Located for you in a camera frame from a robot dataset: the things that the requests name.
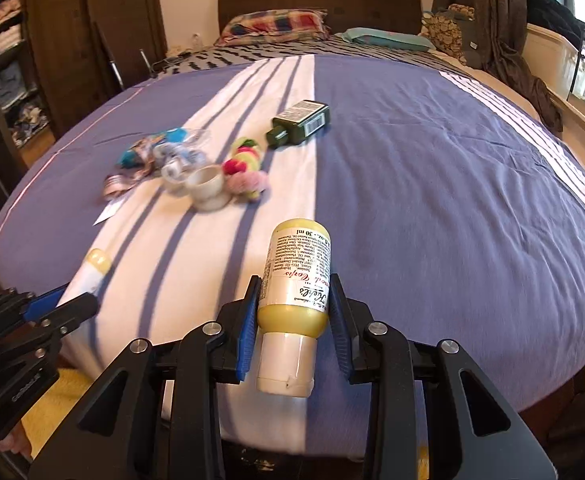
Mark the yellow fluffy rug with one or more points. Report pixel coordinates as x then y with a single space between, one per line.
46 415

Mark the blue white striped bedsheet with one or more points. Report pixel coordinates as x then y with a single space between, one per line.
452 211

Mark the dark wooden wardrobe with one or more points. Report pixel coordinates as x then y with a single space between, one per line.
83 52

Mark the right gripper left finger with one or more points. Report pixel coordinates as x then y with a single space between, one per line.
154 410

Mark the white tape roll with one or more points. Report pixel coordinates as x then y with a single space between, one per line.
206 187

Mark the black white zigzag blanket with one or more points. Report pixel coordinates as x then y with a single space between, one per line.
216 57

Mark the teal pillow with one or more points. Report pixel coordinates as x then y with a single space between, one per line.
383 38

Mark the plaid colourful pillow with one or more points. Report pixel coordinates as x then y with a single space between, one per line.
274 27

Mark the white paper scrap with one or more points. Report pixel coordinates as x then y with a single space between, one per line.
112 208

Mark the dark wooden headboard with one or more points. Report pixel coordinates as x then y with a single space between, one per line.
392 15

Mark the dark green square bottle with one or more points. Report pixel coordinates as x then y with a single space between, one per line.
297 123

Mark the yellow lotion bottle white cap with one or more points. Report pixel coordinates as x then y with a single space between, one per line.
293 307

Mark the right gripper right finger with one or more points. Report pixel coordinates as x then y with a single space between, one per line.
473 432

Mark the patterned brown cushion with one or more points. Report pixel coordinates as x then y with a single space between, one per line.
453 32

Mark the person's left hand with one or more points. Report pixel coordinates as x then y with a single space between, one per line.
17 442

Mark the brown curtain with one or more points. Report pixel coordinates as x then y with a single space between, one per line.
501 27

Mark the crumpled plastic wrapper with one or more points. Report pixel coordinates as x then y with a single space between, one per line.
174 152

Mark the colourful pompom toy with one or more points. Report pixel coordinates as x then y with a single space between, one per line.
244 177

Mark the white tube yellow cap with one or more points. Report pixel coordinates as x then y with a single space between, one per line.
92 271

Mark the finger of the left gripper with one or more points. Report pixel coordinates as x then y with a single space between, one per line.
26 306
65 314

